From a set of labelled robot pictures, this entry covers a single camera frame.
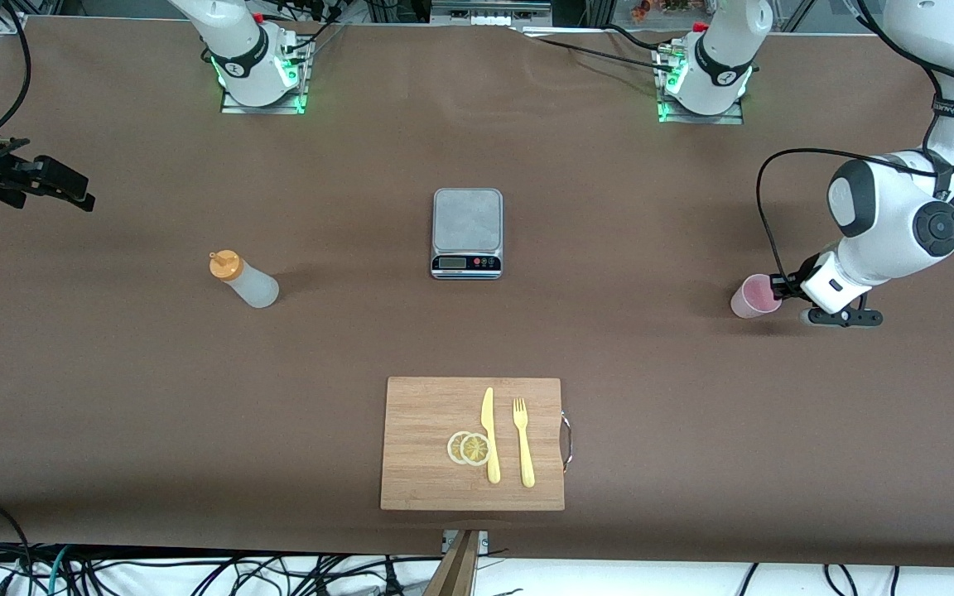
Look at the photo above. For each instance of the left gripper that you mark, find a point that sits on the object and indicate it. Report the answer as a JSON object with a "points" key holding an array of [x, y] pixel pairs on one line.
{"points": [[796, 277]]}

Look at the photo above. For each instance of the pink plastic cup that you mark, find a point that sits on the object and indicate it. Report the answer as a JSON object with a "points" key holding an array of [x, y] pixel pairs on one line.
{"points": [[749, 302]]}

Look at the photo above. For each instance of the translucent sauce bottle orange cap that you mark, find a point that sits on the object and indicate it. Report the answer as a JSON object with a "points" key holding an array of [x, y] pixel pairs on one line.
{"points": [[253, 285]]}

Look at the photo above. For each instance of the brown table cover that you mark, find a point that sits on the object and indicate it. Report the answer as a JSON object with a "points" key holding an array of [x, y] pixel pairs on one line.
{"points": [[692, 397]]}

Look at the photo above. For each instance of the small orange red items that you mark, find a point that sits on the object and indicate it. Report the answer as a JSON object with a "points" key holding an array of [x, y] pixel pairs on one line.
{"points": [[659, 8]]}

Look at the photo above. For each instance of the yellow plastic fork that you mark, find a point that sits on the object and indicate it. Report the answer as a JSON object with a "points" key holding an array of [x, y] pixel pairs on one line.
{"points": [[525, 451]]}

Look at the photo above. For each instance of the silver digital kitchen scale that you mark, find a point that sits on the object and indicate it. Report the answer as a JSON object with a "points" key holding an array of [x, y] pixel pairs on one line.
{"points": [[466, 223]]}

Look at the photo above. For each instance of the yellow plastic knife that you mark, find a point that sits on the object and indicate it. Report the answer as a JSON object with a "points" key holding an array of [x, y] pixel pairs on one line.
{"points": [[490, 430]]}

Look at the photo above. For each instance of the lemon slice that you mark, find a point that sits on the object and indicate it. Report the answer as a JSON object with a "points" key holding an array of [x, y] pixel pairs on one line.
{"points": [[453, 448], [475, 449]]}

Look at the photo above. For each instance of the wooden cutting board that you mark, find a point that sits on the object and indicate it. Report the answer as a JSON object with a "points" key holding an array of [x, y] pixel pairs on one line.
{"points": [[427, 430]]}

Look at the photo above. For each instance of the grey power strip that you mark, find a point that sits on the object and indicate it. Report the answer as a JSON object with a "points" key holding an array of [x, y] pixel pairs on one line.
{"points": [[489, 10]]}

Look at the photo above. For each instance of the aluminium frame profile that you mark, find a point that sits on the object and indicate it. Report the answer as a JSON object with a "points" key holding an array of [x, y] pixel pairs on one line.
{"points": [[12, 23]]}

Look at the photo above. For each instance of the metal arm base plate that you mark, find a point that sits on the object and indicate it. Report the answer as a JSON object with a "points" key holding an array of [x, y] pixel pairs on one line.
{"points": [[701, 118], [266, 108]]}

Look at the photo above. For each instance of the small metal bracket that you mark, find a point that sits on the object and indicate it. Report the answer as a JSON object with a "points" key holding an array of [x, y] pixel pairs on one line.
{"points": [[484, 542]]}

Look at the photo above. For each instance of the wooden post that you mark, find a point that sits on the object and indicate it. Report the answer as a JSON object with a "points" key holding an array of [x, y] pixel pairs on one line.
{"points": [[456, 571]]}

